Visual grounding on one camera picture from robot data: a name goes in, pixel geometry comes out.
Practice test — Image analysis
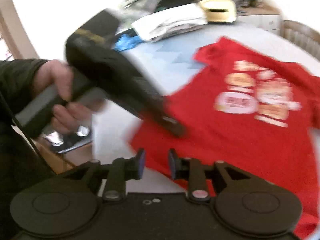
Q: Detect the red printed t-shirt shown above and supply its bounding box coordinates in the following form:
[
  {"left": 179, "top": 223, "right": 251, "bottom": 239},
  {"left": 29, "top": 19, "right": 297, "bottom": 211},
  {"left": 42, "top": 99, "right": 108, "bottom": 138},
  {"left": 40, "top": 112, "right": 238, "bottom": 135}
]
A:
[{"left": 130, "top": 37, "right": 319, "bottom": 238}]

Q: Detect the dark sleeve forearm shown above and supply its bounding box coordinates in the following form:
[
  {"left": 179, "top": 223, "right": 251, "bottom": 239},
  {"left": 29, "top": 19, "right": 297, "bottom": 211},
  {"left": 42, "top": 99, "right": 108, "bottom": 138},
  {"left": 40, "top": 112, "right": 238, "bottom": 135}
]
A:
[{"left": 0, "top": 59, "right": 47, "bottom": 144}]

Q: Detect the folded white clothes stack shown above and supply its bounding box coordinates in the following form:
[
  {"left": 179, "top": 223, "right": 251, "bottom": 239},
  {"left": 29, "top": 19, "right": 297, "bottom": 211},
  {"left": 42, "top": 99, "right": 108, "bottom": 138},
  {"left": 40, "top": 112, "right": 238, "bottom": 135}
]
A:
[{"left": 132, "top": 3, "right": 207, "bottom": 42}]

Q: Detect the person left hand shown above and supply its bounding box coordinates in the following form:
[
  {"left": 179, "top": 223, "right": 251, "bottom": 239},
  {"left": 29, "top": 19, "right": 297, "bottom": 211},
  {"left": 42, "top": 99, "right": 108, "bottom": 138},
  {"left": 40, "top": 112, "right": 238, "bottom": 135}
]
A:
[{"left": 31, "top": 60, "right": 105, "bottom": 134}]

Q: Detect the blue plastic bag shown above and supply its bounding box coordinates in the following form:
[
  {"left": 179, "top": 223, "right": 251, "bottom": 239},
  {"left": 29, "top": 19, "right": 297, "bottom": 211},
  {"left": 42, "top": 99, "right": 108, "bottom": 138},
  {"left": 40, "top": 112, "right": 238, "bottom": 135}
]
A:
[{"left": 114, "top": 34, "right": 144, "bottom": 51}]

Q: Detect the yellow tissue box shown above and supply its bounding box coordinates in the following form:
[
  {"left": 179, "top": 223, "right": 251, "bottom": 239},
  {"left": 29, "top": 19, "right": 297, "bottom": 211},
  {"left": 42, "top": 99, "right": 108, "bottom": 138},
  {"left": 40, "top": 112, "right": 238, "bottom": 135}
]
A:
[{"left": 198, "top": 0, "right": 237, "bottom": 23}]

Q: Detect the white drawer sideboard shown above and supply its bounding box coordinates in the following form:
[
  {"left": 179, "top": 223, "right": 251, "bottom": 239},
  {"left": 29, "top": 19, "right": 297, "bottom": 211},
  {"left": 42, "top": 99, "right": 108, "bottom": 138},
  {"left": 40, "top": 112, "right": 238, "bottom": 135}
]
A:
[{"left": 237, "top": 5, "right": 282, "bottom": 35}]

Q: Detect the wooden dining chair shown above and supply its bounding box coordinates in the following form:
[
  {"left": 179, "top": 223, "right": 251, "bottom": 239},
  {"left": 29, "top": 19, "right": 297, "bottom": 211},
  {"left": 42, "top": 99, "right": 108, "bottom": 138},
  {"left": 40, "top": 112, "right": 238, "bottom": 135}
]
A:
[{"left": 280, "top": 20, "right": 320, "bottom": 60}]

